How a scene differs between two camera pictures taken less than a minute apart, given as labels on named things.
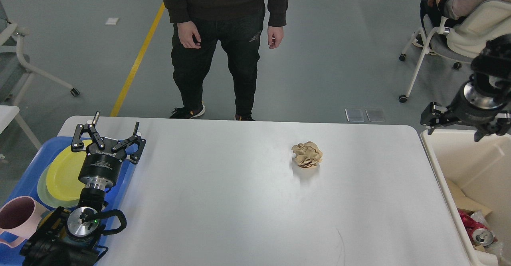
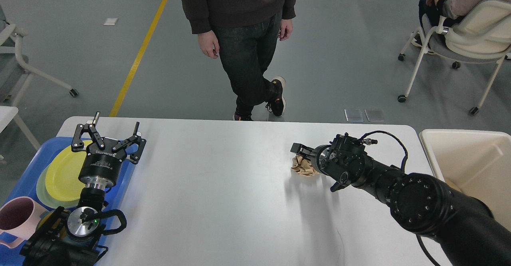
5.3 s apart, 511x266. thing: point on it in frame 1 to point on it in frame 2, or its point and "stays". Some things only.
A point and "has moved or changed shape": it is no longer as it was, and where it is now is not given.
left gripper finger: [135, 157] stays
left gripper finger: [77, 144] stays
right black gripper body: [469, 107] to [325, 153]
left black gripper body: [101, 168] stays
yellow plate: [64, 171] stays
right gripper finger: [433, 116] to [303, 150]
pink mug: [19, 219] stays
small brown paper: [308, 154] has moved or changed shape
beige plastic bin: [481, 171] stays
